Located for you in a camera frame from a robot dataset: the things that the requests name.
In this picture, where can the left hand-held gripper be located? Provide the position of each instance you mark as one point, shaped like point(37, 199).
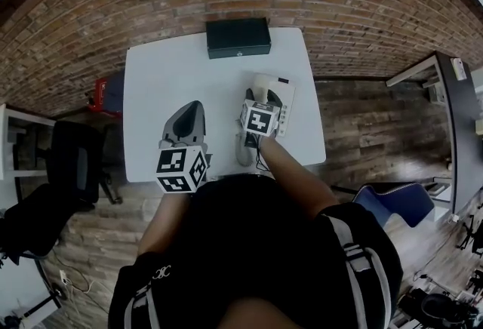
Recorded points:
point(181, 167)

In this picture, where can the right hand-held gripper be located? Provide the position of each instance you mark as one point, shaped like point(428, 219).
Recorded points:
point(260, 120)

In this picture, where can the person's right forearm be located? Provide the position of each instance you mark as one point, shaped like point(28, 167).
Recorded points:
point(290, 176)

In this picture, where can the person's left forearm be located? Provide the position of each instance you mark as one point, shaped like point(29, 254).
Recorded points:
point(166, 222)

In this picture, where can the black rectangular case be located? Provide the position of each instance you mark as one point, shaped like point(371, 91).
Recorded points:
point(237, 37)

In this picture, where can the red box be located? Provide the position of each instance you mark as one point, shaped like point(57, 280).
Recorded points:
point(101, 93)

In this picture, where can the black office chair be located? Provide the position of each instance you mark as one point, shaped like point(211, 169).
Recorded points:
point(75, 161)

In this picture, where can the person's black striped shirt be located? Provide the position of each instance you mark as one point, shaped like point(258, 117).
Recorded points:
point(256, 244)

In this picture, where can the blue chair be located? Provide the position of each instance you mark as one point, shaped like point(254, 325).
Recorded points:
point(396, 203)

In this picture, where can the white shelf unit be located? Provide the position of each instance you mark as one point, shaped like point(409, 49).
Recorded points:
point(15, 139)

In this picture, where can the black bag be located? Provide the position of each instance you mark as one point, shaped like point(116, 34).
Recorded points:
point(32, 222)

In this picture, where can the white power strip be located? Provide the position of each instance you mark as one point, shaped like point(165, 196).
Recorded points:
point(63, 277)

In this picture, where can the black desk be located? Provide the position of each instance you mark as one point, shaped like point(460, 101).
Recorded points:
point(458, 123)

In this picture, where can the white device on desk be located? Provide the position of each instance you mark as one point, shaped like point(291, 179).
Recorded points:
point(459, 69)

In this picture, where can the black tripod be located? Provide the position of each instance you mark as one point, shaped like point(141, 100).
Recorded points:
point(471, 235)

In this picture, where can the black equipment pile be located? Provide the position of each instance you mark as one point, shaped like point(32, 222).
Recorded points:
point(441, 306)

